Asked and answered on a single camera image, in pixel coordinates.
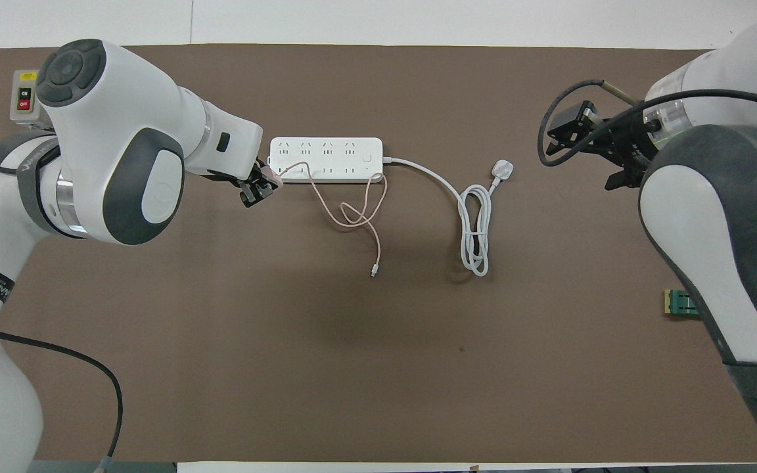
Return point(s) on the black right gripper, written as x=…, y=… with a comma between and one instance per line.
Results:
x=621, y=139

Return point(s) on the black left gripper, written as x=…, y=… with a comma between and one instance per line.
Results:
x=252, y=177

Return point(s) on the pink charger block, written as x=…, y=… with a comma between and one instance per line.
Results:
x=276, y=181

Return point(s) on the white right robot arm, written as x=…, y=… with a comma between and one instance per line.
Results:
x=713, y=217

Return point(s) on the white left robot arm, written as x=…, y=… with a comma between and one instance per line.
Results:
x=122, y=118

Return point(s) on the white power strip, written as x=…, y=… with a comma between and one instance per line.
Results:
x=332, y=154

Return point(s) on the brown table mat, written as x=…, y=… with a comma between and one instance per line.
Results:
x=352, y=361

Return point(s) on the grey on-off switch box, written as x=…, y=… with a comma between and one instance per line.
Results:
x=23, y=98

